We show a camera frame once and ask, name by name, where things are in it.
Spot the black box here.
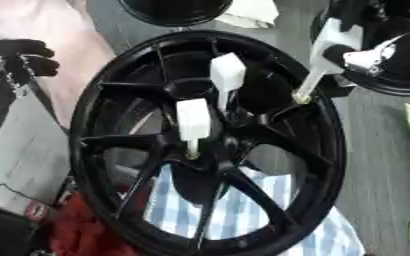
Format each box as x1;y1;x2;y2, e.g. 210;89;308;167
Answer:
0;200;48;256

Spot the blue white striped cloth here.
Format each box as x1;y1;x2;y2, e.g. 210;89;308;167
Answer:
142;164;368;256

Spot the pink cloth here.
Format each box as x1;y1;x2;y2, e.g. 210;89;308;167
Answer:
0;0;118;129

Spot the white pin with pale stem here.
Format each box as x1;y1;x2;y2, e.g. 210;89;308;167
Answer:
290;17;366;105
173;97;214;160
208;52;249;114

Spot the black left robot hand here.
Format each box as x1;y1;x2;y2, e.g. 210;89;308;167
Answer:
0;38;62;140

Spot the white crumpled paper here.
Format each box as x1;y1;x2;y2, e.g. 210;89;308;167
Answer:
215;0;281;30

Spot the black spoked wheel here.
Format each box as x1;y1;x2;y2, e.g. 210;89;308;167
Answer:
66;29;349;256

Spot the thin black cable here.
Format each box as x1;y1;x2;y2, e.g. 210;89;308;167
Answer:
0;179;43;205

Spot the black round wheel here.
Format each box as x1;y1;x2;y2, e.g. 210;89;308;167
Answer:
308;9;410;98
115;0;235;28

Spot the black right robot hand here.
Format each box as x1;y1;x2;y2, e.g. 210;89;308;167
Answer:
320;0;410;78

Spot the red cloth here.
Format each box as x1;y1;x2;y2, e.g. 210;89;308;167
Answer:
49;190;153;256

